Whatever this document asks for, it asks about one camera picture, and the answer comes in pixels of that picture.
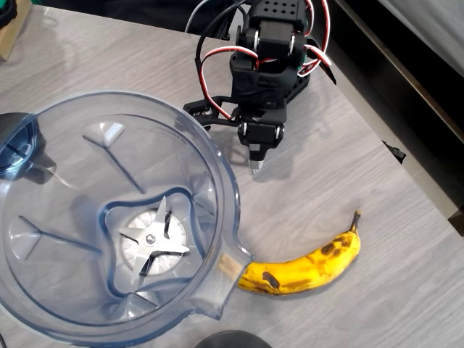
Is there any black gripper camera mount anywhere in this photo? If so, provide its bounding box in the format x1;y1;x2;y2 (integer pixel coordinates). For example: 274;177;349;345
183;96;242;131

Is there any black table edge bracket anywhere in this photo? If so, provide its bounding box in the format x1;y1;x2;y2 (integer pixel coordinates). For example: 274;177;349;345
382;140;407;164

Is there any silver blender blade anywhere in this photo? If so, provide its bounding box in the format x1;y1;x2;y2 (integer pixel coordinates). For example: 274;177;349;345
117;195;191;286

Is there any clear plastic blender jar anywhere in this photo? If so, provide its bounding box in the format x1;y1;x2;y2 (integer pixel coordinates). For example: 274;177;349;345
0;90;254;347

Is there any black round lid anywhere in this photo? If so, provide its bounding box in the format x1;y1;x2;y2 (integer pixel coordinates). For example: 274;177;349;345
195;329;272;348

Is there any black camera cable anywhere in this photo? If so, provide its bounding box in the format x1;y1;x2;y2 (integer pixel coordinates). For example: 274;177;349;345
194;0;254;117

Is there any black object on cardboard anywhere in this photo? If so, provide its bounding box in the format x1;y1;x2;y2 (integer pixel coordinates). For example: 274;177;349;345
0;0;18;28

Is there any dark brown wooden rail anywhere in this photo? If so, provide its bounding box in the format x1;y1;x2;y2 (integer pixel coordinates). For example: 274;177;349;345
333;0;464;146

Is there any red white servo cable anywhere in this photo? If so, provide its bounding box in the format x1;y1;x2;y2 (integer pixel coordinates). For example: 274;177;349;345
295;0;334;78
200;46;262;120

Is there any yellow spotted banana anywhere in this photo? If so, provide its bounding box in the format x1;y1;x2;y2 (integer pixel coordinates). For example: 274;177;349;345
217;209;363;297

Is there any dark brown block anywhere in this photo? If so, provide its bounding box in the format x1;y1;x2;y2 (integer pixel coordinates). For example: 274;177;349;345
447;206;464;236

